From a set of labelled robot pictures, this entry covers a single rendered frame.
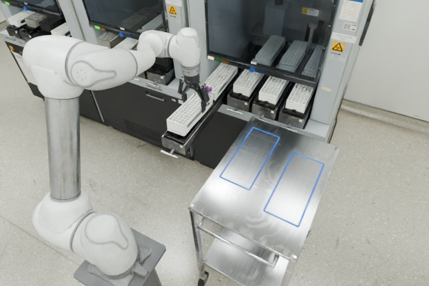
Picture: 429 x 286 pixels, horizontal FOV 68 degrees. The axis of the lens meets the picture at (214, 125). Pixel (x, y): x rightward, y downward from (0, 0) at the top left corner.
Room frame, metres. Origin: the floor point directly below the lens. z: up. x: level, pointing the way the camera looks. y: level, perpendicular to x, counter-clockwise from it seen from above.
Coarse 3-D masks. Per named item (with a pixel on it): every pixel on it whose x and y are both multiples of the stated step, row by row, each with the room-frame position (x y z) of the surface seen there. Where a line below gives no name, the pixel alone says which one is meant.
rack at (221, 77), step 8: (224, 64) 1.61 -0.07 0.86; (216, 72) 1.53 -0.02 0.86; (224, 72) 1.53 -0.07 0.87; (232, 72) 1.53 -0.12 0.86; (208, 80) 1.45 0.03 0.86; (216, 80) 1.45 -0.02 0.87; (224, 80) 1.45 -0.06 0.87; (216, 88) 1.38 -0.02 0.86; (224, 88) 1.44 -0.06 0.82; (216, 96) 1.35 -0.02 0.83
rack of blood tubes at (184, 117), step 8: (192, 96) 1.31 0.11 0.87; (184, 104) 1.24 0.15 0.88; (192, 104) 1.24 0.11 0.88; (200, 104) 1.24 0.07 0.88; (176, 112) 1.18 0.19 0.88; (184, 112) 1.18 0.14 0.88; (192, 112) 1.17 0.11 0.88; (200, 112) 1.22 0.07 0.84; (168, 120) 1.11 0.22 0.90; (176, 120) 1.11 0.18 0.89; (184, 120) 1.11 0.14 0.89; (192, 120) 1.18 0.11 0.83; (168, 128) 1.10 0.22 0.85; (176, 128) 1.08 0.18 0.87; (184, 128) 1.07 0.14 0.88
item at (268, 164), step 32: (256, 128) 1.11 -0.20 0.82; (224, 160) 0.91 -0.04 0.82; (256, 160) 0.91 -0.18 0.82; (288, 160) 0.90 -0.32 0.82; (320, 160) 0.89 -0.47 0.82; (224, 192) 0.75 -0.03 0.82; (256, 192) 0.74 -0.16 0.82; (288, 192) 0.74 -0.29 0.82; (320, 192) 0.73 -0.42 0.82; (192, 224) 0.68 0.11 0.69; (224, 224) 0.60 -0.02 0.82; (256, 224) 0.60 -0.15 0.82; (288, 224) 0.59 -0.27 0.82; (224, 256) 0.71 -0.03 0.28; (256, 256) 0.49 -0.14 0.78; (288, 256) 0.47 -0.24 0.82
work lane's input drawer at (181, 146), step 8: (240, 72) 1.61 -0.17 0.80; (232, 80) 1.51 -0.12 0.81; (224, 96) 1.40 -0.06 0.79; (216, 104) 1.32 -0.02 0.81; (208, 112) 1.25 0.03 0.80; (200, 120) 1.18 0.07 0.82; (208, 120) 1.23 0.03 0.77; (192, 128) 1.14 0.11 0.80; (200, 128) 1.16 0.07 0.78; (168, 136) 1.08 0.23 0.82; (176, 136) 1.08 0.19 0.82; (184, 136) 1.09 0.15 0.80; (192, 136) 1.09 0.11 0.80; (168, 144) 1.07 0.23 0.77; (176, 144) 1.04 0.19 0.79; (184, 144) 1.03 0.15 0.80; (184, 152) 1.02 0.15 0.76
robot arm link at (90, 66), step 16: (80, 48) 0.79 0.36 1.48; (96, 48) 0.80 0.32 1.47; (80, 64) 0.71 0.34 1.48; (96, 64) 0.72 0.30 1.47; (112, 64) 0.75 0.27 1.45; (128, 64) 0.80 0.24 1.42; (80, 80) 0.70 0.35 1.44; (96, 80) 0.70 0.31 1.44; (112, 80) 0.73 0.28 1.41; (128, 80) 0.80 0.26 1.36
